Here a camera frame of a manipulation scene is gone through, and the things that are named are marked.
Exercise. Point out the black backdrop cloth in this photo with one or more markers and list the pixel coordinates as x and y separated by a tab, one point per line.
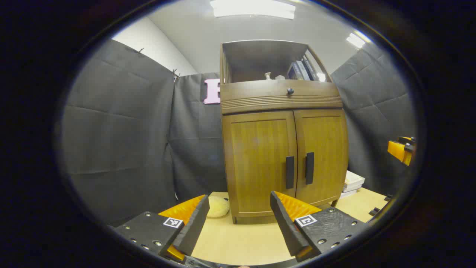
119	130

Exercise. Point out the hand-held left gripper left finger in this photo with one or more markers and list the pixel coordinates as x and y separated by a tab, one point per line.
195	227

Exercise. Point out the wooden double-door shoe cabinet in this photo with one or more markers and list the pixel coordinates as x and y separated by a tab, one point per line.
279	99

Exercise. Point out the thin white book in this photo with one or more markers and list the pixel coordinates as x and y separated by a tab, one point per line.
351	190
347	194

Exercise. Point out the wooden shoe cabinet door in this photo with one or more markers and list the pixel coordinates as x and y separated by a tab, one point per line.
256	156
329	149

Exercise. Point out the white book with orange print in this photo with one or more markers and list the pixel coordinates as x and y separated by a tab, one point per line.
354	179

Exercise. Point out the small ceiling light panel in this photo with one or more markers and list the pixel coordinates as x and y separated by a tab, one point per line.
357	40

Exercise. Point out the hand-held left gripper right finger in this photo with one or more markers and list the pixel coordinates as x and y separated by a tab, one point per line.
286	227

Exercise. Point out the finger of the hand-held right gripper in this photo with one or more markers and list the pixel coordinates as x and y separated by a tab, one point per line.
398	149

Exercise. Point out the large ceiling light panel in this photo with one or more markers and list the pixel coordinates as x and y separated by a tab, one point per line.
253	9

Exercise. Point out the cream plush ball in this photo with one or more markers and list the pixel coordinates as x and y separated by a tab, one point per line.
217	207

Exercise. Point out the dark upright book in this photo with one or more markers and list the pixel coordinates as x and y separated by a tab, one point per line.
303	70
293	71
310	69

